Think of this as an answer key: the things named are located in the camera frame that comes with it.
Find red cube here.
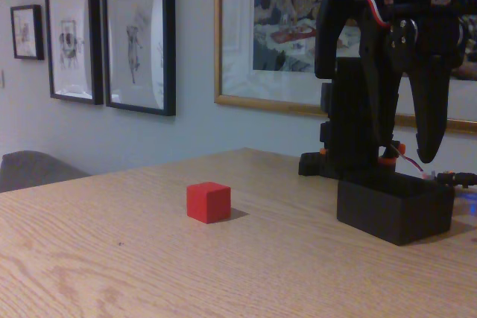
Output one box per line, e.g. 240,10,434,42
186,181,232,225

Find black power plug cable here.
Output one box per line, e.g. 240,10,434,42
436,171,477,188

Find grey upholstered chair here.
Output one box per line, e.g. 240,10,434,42
0,150,90,194

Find black-framed face drawing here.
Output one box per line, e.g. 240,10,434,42
44,0,104,106

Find large gold-framed painting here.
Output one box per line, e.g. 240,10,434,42
213,0,477,136

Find black box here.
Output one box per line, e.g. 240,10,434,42
336,171,456,247

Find black-framed dog drawing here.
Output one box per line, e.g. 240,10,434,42
101,0,177,117

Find orange black table clamp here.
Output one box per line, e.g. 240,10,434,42
378,141,407,174

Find small black-framed picture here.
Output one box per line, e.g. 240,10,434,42
10,4,45,61

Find white pink base cable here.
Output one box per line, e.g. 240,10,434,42
391,141,437,182

